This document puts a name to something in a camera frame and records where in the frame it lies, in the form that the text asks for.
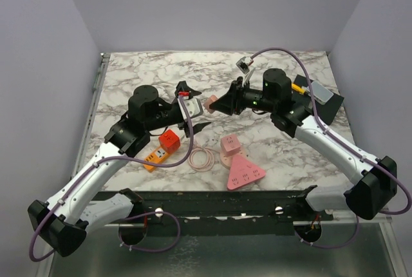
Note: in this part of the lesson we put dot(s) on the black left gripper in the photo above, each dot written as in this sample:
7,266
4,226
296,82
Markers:
184,86

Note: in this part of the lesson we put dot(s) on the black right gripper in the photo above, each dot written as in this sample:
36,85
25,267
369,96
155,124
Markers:
232,102

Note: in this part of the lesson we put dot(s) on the small pink charger adapter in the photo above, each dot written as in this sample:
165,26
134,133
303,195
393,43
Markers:
208,102

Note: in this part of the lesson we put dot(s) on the pink cube socket adapter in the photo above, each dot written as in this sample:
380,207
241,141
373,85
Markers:
230,145

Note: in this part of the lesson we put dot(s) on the orange power strip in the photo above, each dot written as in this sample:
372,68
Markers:
158,156

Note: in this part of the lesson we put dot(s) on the pink triangular power strip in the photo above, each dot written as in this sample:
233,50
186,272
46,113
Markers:
243,172

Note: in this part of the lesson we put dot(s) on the red cube socket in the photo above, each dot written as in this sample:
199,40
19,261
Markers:
169,141

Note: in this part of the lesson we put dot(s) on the round pink power strip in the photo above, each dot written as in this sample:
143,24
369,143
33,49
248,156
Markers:
226,161

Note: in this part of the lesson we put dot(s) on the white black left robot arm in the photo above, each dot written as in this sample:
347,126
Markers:
65,219

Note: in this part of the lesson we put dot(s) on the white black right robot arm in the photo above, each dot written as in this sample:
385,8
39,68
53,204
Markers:
371,182

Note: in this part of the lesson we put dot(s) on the black flat box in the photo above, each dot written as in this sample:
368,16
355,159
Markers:
327,102

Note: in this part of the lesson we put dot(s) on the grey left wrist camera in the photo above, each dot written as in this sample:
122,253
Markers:
190,107

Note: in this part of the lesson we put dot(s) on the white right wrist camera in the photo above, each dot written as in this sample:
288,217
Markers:
244,65

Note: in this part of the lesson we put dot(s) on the white grey network switch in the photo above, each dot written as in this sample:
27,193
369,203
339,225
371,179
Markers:
321,94

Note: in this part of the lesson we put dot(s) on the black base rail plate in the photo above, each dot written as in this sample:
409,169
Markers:
229,213

